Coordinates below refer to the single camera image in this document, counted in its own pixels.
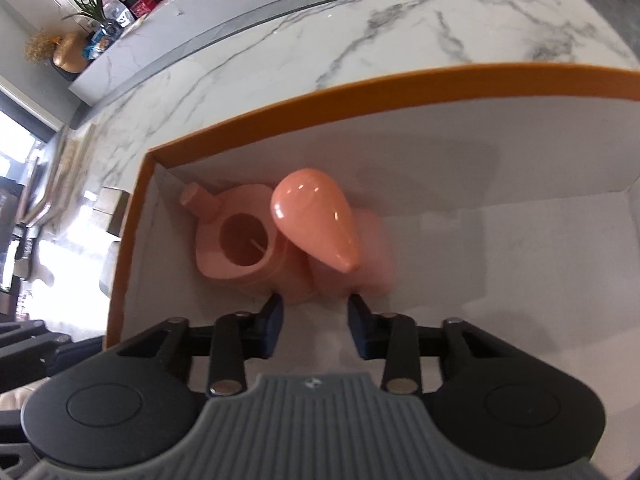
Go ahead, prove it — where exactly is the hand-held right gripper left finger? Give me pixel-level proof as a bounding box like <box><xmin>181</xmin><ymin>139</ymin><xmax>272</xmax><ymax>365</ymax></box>
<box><xmin>107</xmin><ymin>293</ymin><xmax>285</xmax><ymax>397</ymax></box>

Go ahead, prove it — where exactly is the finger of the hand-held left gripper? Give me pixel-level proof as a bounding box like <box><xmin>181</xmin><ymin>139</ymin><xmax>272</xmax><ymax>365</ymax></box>
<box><xmin>0</xmin><ymin>319</ymin><xmax>73</xmax><ymax>348</ymax></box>
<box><xmin>0</xmin><ymin>337</ymin><xmax>108</xmax><ymax>393</ymax></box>

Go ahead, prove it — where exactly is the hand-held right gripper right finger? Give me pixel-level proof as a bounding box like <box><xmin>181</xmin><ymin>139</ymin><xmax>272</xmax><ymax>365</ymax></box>
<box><xmin>347</xmin><ymin>293</ymin><xmax>527</xmax><ymax>395</ymax></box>

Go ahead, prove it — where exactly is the pink watering pot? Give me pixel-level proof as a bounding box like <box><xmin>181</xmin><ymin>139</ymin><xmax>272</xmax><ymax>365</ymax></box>
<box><xmin>180</xmin><ymin>182</ymin><xmax>321</xmax><ymax>305</ymax></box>

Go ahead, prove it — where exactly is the pink teardrop-shaped object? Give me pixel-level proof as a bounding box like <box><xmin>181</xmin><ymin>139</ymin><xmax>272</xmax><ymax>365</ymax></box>
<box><xmin>270</xmin><ymin>168</ymin><xmax>362</xmax><ymax>274</ymax></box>

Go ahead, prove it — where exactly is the orange cardboard box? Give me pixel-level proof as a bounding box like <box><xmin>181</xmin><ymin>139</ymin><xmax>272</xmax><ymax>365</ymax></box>
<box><xmin>103</xmin><ymin>62</ymin><xmax>640</xmax><ymax>480</ymax></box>

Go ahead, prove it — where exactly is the beige cloth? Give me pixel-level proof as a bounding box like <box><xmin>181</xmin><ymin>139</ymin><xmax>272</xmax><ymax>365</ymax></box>
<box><xmin>0</xmin><ymin>387</ymin><xmax>33</xmax><ymax>413</ymax></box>

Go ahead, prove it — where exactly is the metal chair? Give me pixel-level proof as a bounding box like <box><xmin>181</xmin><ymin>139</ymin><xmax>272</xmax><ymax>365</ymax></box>
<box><xmin>17</xmin><ymin>122</ymin><xmax>71</xmax><ymax>228</ymax></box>

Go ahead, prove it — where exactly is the gold round vase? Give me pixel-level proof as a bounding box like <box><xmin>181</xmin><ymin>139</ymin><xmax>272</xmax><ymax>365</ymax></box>
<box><xmin>52</xmin><ymin>31</ymin><xmax>92</xmax><ymax>74</ymax></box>

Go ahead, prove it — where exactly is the dried grass bunch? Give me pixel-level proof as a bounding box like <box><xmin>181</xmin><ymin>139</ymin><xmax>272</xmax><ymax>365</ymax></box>
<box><xmin>25</xmin><ymin>31</ymin><xmax>58</xmax><ymax>62</ymax></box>

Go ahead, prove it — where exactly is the blue glass bottle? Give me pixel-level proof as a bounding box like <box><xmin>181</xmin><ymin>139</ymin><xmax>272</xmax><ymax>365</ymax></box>
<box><xmin>82</xmin><ymin>20</ymin><xmax>121</xmax><ymax>59</ymax></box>

